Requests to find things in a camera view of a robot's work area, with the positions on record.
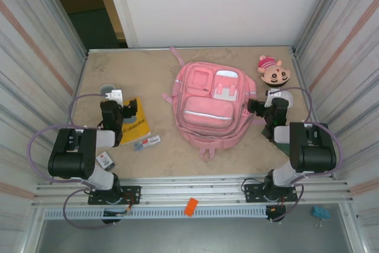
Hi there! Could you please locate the yellow paperback book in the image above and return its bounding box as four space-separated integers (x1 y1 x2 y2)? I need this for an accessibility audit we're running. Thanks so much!
118 96 152 146

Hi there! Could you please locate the small white tube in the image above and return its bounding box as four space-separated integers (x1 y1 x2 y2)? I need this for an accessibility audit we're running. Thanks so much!
133 134 162 152

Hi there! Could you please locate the pink school backpack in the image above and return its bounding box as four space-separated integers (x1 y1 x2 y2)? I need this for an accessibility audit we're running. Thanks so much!
162 47 257 164

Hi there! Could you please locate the black white card pack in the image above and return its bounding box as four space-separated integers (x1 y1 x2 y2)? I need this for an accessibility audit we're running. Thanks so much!
96 151 115 171

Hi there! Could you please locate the plush doll with pink hat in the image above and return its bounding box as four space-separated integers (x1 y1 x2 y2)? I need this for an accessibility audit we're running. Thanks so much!
256 55 293 88

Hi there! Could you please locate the tan wooden door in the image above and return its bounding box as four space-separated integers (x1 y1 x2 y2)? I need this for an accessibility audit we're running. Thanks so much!
91 0 129 41

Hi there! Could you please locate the blue binder clip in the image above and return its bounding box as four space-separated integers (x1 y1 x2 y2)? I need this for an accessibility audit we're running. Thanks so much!
311 205 330 229

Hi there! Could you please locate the orange plastic block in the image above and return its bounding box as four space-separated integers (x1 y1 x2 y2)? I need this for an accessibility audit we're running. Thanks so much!
184 197 198 217

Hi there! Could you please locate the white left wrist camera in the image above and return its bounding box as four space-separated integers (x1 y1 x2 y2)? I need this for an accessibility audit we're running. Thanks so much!
105 88 124 108

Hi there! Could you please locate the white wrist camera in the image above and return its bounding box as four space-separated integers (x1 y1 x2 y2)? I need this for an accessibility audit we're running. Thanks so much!
105 88 124 108
265 88 285 100

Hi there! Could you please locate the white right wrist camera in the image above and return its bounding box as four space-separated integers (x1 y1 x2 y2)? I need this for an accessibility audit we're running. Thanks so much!
265 88 285 100

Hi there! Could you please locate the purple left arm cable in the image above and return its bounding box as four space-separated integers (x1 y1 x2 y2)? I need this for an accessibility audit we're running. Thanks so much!
27 92 119 230

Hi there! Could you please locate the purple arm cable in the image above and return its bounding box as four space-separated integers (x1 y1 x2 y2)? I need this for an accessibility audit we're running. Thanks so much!
27 92 119 230
268 87 344 223

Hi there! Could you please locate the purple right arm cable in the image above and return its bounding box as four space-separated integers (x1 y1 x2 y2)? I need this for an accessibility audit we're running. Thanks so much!
268 87 344 223

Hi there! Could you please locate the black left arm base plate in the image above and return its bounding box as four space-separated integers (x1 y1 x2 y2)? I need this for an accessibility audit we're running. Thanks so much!
88 185 142 206

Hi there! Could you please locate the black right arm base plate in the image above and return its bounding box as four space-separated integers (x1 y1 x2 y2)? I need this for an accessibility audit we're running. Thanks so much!
243 183 298 203

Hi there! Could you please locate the aluminium mounting rail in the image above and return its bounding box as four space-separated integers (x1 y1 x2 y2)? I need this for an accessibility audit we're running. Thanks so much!
31 175 355 208

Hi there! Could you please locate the slotted grey cable tray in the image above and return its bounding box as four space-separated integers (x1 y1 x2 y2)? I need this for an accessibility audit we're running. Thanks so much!
43 207 267 220

